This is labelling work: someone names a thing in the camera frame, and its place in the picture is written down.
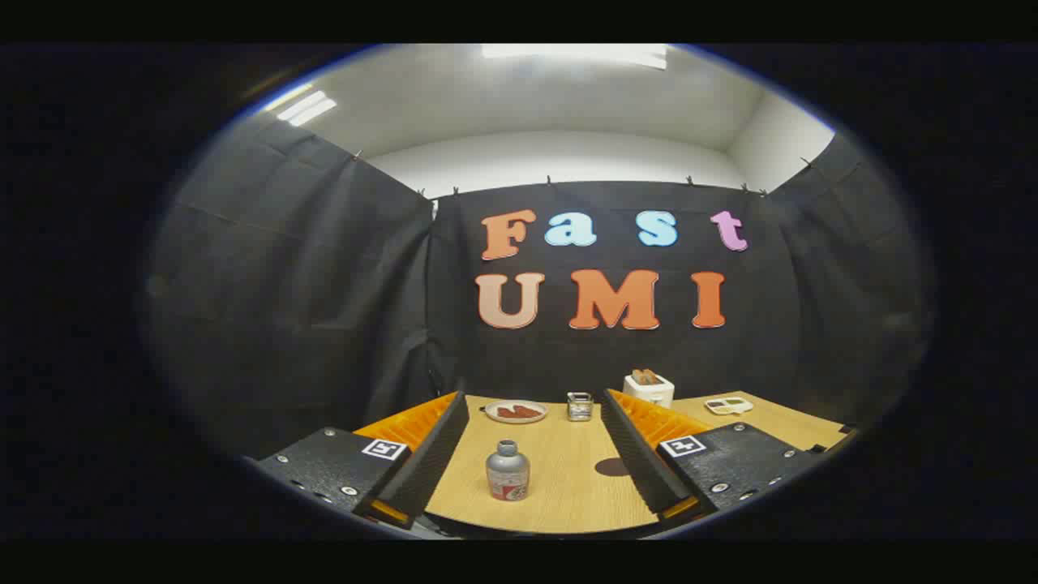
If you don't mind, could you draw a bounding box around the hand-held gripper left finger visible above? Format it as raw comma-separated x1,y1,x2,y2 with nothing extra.
255,391,471,532

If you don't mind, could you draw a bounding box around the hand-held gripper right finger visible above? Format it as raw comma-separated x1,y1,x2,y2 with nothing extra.
600,388,824,532

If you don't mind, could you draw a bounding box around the silver juice bottle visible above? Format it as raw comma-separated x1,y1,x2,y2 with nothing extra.
485,440,531,502

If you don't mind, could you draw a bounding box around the white toaster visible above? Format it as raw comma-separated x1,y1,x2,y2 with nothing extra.
623,373,676,408

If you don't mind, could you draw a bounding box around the white plate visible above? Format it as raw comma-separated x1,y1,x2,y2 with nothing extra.
485,400,549,424

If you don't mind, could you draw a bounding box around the wooden table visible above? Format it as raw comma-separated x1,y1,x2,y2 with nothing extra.
423,392,852,535

